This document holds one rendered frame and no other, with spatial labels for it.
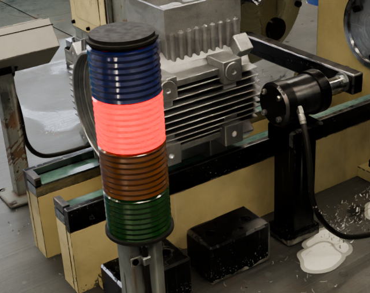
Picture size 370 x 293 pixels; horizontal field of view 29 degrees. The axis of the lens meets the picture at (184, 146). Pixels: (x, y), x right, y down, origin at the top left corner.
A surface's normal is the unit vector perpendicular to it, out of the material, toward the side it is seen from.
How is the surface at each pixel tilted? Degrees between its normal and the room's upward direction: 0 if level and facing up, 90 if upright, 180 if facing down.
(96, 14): 90
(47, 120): 0
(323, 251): 0
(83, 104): 77
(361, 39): 90
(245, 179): 90
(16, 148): 90
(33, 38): 52
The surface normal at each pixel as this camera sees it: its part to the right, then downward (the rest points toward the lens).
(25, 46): 0.40, -0.27
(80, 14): -0.83, 0.29
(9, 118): 0.55, 0.35
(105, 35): -0.05, -0.89
